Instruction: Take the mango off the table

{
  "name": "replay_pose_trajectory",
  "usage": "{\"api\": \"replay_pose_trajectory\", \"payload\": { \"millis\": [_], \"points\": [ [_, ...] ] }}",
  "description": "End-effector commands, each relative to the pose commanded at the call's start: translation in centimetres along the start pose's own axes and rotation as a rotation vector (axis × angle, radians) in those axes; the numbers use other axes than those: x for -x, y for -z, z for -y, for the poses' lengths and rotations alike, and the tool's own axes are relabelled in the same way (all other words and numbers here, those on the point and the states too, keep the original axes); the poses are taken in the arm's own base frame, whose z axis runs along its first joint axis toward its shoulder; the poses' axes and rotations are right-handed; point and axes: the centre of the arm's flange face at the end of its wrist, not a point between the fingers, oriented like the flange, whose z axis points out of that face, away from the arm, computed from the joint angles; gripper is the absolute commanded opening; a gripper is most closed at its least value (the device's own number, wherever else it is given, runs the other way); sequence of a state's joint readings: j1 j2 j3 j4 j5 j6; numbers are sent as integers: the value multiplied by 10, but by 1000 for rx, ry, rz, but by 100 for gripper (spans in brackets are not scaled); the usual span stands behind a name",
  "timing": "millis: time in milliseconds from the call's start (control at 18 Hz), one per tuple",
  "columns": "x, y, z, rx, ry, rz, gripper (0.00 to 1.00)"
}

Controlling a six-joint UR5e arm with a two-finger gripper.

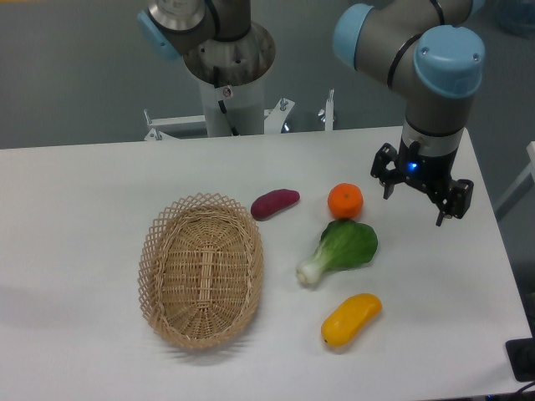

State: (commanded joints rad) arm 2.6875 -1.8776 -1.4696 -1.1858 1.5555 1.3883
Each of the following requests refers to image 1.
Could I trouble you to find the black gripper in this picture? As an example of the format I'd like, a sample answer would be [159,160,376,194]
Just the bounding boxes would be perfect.
[370,127,474,226]

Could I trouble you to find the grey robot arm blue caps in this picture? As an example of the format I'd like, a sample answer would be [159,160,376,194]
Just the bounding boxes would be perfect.
[137,1,486,219]

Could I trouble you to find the yellow mango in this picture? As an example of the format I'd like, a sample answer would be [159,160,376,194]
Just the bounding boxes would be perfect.
[321,293,383,348]

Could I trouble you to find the orange tangerine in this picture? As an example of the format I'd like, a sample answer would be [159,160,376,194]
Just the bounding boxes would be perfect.
[327,183,364,219]

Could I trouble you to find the green bok choy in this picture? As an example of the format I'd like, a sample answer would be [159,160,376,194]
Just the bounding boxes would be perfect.
[296,220,379,286]

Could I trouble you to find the purple sweet potato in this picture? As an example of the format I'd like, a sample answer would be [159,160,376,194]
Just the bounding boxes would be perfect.
[250,189,300,221]

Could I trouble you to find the black device at table edge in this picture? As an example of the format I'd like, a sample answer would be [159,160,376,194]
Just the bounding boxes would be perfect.
[505,338,534,383]

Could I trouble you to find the oval wicker basket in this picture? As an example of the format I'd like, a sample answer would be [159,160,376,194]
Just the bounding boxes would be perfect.
[138,193,264,350]

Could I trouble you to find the white frame at right edge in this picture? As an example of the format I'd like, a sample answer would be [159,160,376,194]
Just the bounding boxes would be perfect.
[494,141,534,221]

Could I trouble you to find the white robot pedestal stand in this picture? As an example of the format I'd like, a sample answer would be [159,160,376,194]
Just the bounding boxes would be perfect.
[143,79,338,142]

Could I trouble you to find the black cable on pedestal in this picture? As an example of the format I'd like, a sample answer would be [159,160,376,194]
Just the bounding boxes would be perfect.
[212,65,240,137]

